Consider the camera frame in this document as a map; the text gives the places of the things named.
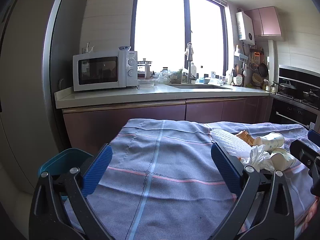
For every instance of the black cooking pot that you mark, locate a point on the black cooking pot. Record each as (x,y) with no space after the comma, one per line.
(286,89)

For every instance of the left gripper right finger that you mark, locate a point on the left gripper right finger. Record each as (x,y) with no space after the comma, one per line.
(274,218)

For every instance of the blue white bowl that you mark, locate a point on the blue white bowl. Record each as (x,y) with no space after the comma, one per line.
(125,48)

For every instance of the hanging frying pan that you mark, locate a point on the hanging frying pan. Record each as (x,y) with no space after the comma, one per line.
(262,69)

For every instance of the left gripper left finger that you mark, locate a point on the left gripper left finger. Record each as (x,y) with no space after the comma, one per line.
(59,211)

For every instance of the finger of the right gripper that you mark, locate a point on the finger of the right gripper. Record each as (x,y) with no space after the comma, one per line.
(306,156)
(314,137)

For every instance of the white water heater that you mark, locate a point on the white water heater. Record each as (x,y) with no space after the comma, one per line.
(245,28)

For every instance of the grey refrigerator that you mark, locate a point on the grey refrigerator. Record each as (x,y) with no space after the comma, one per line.
(38,41)

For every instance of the black built-in oven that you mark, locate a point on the black built-in oven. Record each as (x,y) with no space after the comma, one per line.
(290,112)

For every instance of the white foam fruit net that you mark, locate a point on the white foam fruit net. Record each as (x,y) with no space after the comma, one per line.
(232,144)

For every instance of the white tissue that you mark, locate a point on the white tissue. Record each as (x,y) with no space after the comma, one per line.
(259,159)

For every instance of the white microwave oven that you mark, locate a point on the white microwave oven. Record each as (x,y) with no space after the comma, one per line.
(105,70)

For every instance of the pink wall cabinet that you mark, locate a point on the pink wall cabinet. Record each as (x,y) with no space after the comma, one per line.
(266,23)

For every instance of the patterned paper cup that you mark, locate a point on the patterned paper cup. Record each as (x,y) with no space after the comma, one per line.
(270,141)

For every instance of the teal plastic trash bin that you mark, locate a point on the teal plastic trash bin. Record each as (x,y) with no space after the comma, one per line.
(91,168)

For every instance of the gold snack wrapper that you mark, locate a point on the gold snack wrapper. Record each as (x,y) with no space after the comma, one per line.
(246,137)

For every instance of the blue checked tablecloth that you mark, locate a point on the blue checked tablecloth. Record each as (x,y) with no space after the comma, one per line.
(162,182)

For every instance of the dark window frame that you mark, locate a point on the dark window frame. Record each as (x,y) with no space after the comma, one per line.
(187,27)

